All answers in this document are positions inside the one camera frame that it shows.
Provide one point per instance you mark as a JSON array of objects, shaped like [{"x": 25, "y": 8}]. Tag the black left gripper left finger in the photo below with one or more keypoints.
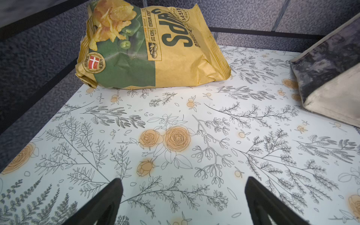
[{"x": 102, "y": 209}]

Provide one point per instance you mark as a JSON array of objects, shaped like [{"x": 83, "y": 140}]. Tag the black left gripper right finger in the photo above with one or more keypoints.
[{"x": 263, "y": 206}]

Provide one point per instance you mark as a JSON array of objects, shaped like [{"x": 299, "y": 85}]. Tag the beige canvas tote bag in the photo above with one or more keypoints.
[{"x": 328, "y": 74}]

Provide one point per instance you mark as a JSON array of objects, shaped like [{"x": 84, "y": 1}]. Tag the yellow green chips bag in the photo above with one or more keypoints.
[{"x": 129, "y": 47}]

